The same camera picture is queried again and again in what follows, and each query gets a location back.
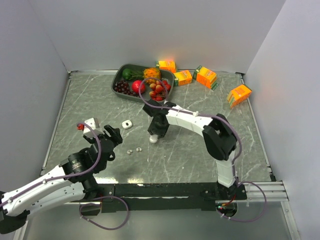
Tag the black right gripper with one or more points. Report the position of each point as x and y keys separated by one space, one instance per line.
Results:
x=152 y=128

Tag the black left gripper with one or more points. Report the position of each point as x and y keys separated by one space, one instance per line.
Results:
x=115 y=133

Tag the white square charging case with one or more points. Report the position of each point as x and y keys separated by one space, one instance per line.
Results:
x=127 y=124

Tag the white oval charging case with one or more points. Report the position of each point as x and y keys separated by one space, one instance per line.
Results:
x=153 y=138

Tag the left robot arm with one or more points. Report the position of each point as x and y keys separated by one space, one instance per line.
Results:
x=71 y=180

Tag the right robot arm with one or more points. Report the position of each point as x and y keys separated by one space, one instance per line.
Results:
x=220 y=140

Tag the red pomegranate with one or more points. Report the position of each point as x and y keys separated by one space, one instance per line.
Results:
x=138 y=87

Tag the dark grey fruit tray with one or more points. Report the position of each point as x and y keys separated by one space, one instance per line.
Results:
x=137 y=74

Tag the orange pineapple toy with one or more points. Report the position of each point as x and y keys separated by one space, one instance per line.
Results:
x=152 y=72

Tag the orange box middle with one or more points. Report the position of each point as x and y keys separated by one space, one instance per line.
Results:
x=182 y=78

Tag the dark purple grapes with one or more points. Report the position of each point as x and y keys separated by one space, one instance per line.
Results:
x=123 y=87

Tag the orange box back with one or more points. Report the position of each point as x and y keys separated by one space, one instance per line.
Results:
x=167 y=65

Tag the green pepper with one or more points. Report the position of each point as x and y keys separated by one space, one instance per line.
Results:
x=127 y=74

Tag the orange sponge box near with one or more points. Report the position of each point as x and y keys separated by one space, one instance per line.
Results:
x=205 y=76

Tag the orange striped sponge box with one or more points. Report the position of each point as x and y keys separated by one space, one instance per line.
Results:
x=238 y=95

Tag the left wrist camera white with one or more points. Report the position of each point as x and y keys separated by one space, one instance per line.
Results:
x=90 y=128

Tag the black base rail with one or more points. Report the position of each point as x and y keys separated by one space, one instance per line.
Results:
x=172 y=196

